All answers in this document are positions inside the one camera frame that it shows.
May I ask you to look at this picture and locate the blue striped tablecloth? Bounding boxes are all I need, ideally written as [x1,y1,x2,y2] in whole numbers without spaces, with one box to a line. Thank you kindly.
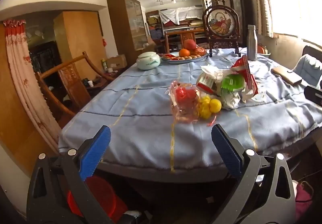
[58,48,322,172]

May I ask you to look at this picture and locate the clear plastic bag red contents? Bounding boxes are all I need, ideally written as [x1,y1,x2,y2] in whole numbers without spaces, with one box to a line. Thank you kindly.
[168,81,202,123]

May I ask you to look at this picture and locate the white ceramic lidded jar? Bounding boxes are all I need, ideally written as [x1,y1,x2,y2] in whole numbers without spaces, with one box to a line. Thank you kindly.
[136,52,161,70]

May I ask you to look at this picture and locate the metal bottle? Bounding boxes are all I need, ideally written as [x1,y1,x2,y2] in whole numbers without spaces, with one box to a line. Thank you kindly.
[247,25,258,61]

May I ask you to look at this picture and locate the brown wallet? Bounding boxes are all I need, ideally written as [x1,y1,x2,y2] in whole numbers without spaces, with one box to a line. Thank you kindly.
[271,66,302,86]

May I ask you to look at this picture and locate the glass-door wooden cabinet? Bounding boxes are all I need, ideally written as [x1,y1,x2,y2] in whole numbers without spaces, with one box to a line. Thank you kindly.
[107,0,149,66]

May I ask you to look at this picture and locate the red plastic basket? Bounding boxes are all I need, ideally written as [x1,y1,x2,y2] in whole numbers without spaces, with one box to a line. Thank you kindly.
[67,176,129,222]

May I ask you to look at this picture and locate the dark carved cabinet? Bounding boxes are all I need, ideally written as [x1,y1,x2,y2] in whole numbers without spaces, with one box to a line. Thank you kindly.
[226,0,254,47]

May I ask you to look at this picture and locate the round embroidered table screen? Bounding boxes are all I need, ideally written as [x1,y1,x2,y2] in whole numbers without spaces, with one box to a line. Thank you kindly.
[202,5,241,57]

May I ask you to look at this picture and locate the cardboard box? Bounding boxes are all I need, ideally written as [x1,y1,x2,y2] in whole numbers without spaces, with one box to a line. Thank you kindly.
[106,54,128,69]

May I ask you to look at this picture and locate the blue cushioned chair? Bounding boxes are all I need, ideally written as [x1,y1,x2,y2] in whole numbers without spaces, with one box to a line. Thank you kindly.
[293,45,322,89]

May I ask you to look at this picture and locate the light wooden wardrobe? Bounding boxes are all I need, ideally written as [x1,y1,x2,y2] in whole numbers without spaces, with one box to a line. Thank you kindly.
[54,11,108,79]

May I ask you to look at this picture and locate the pink floral curtain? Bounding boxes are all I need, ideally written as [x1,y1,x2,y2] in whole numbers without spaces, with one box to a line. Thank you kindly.
[3,20,61,149]

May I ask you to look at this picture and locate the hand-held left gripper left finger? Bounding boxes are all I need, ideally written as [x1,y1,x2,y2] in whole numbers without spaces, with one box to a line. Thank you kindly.
[26,125,114,224]

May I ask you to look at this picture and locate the white cover cloth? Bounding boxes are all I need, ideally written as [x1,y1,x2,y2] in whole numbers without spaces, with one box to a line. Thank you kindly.
[159,6,203,26]

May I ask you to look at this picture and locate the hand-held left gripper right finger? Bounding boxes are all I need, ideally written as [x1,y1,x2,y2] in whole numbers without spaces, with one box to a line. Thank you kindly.
[209,124,296,224]

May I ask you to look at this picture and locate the yellow round ball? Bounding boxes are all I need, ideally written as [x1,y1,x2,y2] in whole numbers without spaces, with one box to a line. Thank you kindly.
[210,98,222,114]

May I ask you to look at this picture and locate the clear plastic cup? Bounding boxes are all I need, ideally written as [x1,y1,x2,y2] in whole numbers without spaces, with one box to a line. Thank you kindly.
[252,89,267,103]

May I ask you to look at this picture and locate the carved wooden chair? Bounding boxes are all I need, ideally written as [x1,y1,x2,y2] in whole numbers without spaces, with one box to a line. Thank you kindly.
[165,29,205,54]

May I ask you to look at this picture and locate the fruit plate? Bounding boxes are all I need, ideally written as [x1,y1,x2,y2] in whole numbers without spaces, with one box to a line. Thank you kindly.
[161,49,209,64]

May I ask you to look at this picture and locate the grey table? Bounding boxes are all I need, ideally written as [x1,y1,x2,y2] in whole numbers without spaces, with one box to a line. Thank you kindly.
[96,128,322,205]

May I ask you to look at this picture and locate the green lid container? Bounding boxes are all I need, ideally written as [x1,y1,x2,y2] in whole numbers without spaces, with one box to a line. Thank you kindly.
[221,74,246,94]

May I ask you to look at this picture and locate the wooden armchair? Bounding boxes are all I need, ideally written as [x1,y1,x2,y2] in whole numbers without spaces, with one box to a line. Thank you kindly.
[35,52,121,119]

